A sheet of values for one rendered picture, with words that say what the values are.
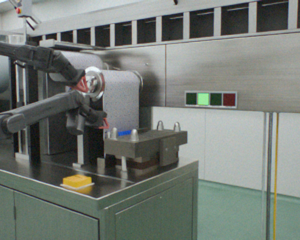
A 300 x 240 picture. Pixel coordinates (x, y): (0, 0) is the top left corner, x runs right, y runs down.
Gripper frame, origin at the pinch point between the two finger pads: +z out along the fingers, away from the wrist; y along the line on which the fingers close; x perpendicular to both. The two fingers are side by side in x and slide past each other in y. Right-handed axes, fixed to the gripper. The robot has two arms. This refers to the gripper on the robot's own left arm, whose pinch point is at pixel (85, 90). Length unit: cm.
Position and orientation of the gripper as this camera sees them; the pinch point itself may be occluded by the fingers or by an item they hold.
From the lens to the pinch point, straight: 135.0
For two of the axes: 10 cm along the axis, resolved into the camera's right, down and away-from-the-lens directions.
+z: 4.6, 6.0, 6.6
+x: 3.9, -8.0, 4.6
